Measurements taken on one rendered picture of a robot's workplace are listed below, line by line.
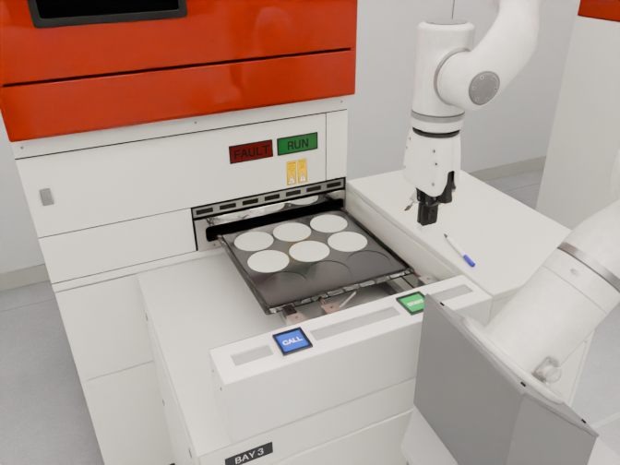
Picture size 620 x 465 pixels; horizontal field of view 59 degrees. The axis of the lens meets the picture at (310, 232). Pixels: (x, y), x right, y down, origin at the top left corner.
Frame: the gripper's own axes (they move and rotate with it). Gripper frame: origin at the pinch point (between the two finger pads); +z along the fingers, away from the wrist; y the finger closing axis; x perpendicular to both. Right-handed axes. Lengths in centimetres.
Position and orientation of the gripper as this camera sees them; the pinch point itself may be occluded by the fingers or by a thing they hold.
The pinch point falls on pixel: (427, 212)
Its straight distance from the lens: 98.4
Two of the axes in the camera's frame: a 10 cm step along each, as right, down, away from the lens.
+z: 0.2, 8.7, 4.9
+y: 4.2, 4.4, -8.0
